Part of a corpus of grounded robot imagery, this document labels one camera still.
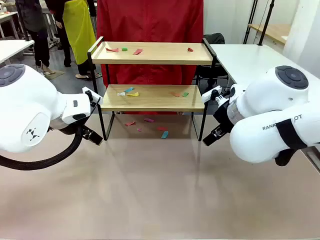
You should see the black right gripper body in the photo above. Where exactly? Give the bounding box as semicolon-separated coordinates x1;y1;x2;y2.
212;101;235;133

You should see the white table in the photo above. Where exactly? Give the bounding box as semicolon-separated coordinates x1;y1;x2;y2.
0;39;35;65
209;43;320;87

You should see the green floor mat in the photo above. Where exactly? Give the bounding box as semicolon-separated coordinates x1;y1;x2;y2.
41;69;66;81

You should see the black chair back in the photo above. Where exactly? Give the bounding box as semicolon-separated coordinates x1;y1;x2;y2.
203;33;226;46

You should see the black tripod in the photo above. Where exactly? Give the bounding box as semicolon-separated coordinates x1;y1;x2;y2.
243;0;260;45

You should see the light wooden desk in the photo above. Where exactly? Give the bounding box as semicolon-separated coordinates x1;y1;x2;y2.
247;23;292;46

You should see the black stand pole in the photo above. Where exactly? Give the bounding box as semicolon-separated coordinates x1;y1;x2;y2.
258;0;276;46

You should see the figure in dark clothes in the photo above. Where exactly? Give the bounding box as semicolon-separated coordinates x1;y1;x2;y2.
15;0;57;76

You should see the figure in yellow apron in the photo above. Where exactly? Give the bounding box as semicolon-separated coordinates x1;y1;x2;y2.
44;0;98;82

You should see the person in red jacket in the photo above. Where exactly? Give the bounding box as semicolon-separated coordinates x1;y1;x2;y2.
96;0;205;116

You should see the background work desk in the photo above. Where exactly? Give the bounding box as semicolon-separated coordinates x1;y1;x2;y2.
0;11;20;40

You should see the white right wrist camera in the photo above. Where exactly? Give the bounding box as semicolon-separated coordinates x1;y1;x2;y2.
201;85;222;103

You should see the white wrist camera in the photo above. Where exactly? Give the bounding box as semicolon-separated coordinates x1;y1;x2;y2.
81;86;104;107
201;85;222;103

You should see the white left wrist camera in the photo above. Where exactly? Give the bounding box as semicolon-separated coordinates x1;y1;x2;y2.
81;86;104;107

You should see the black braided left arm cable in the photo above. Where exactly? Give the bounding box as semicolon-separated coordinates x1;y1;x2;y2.
0;124;85;171

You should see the black right arm strap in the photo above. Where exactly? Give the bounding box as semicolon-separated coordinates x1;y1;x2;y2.
276;119;308;151

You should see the two-tier wooden shelf black frame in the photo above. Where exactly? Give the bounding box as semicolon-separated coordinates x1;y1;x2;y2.
87;36;218;142

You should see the grey metal rail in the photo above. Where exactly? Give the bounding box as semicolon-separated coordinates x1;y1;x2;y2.
306;146;320;173

